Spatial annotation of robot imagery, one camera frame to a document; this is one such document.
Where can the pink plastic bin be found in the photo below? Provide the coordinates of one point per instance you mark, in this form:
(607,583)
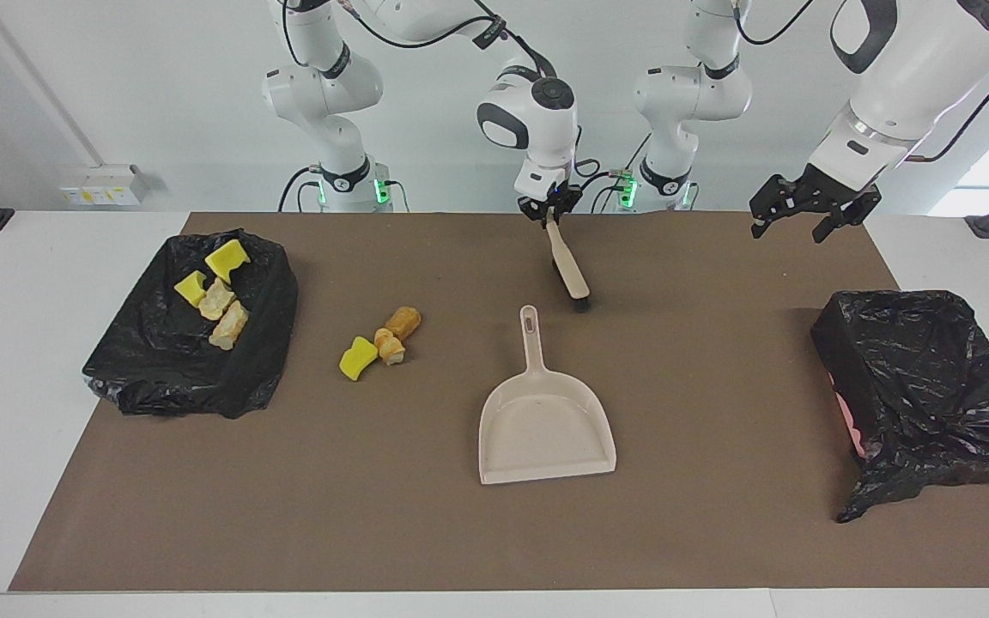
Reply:
(848,421)

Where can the striped croissant bread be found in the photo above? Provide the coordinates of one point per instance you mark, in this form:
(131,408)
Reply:
(230,324)

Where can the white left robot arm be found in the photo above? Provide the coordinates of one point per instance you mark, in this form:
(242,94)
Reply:
(915,77)

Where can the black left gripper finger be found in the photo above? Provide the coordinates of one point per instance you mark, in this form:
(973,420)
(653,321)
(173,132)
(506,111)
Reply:
(761,225)
(826,227)

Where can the brown round bread roll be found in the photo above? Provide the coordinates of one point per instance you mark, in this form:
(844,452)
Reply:
(403,322)

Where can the black bag over pink bin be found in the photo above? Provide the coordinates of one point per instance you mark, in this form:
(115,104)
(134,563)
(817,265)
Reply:
(932,378)

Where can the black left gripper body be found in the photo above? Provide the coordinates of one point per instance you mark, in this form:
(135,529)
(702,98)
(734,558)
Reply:
(821,193)

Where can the beige plastic dustpan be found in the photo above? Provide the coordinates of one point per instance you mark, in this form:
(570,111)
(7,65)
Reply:
(546,429)

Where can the sliced bread crust piece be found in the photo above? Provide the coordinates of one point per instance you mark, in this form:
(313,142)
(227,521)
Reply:
(390,348)

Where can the black trash bag bin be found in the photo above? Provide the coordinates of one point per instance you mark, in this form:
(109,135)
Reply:
(160,369)

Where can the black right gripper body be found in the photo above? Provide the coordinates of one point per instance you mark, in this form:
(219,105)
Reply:
(556,197)

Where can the brown table mat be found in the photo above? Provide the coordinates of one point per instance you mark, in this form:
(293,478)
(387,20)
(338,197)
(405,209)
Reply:
(374,515)

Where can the yellow curved sponge piece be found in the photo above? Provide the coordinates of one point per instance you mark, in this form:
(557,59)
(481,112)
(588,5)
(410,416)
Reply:
(359,359)

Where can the white wall socket box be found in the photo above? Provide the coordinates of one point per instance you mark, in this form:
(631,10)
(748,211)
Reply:
(104,187)

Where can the green yellow sponge piece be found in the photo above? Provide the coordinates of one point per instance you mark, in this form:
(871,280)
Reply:
(191,289)

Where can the yellow notched sponge piece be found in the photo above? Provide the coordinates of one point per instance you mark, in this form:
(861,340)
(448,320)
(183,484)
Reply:
(227,257)

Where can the beige brush black bristles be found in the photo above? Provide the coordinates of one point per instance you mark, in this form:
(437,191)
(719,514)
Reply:
(567,266)

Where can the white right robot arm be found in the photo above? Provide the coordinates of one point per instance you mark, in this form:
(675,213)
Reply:
(537,112)

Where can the small pale bread chunk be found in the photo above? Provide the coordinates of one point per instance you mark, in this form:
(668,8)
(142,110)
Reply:
(217,300)

